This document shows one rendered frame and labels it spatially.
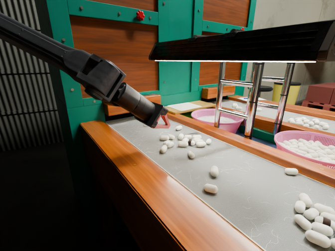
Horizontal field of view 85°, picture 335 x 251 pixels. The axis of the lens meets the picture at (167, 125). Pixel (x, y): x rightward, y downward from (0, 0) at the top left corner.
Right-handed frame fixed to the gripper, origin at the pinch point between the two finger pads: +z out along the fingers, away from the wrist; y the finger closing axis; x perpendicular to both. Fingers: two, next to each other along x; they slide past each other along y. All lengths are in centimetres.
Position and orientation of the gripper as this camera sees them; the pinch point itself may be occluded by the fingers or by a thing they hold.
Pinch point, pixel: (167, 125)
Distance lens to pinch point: 58.1
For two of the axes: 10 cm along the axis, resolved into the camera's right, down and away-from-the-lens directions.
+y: -6.0, -2.7, 7.5
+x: -5.0, 8.6, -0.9
